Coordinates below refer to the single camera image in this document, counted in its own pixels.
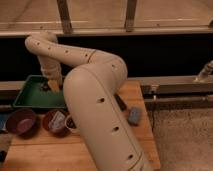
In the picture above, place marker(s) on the green plastic tray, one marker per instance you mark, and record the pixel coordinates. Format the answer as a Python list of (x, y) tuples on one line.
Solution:
[(34, 95)]

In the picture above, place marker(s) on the purple bowl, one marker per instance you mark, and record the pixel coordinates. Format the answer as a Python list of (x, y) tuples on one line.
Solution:
[(21, 121)]

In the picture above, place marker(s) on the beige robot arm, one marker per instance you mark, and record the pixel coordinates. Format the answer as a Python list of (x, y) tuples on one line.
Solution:
[(89, 92)]

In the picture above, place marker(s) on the right metal window post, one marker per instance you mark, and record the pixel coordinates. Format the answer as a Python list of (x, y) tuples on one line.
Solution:
[(130, 15)]

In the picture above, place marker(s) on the left metal window post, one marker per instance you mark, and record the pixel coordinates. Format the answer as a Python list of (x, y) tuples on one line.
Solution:
[(64, 16)]

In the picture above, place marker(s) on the small white cup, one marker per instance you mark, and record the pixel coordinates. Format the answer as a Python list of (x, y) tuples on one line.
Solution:
[(69, 123)]

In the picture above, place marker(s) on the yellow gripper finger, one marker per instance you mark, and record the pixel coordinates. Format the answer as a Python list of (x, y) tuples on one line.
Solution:
[(54, 86)]

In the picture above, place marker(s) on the black handled brush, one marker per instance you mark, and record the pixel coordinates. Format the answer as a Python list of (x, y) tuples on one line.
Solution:
[(45, 87)]

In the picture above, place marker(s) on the wooden cutting board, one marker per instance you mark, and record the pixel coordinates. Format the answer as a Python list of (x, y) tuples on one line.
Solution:
[(44, 152)]

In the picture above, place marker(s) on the beige ribbed gripper body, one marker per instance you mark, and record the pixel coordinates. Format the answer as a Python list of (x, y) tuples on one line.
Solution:
[(51, 70)]

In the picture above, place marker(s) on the metal window post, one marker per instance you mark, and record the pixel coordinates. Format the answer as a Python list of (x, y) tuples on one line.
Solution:
[(130, 15), (64, 16)]

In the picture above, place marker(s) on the black rectangular block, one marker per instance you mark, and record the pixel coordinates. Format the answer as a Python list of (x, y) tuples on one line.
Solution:
[(120, 102)]

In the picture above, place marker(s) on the blue sponge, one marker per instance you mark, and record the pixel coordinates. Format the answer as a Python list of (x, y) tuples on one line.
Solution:
[(134, 116)]

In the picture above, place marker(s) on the red bowl with white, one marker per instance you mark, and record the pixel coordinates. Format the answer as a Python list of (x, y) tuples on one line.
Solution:
[(54, 121)]

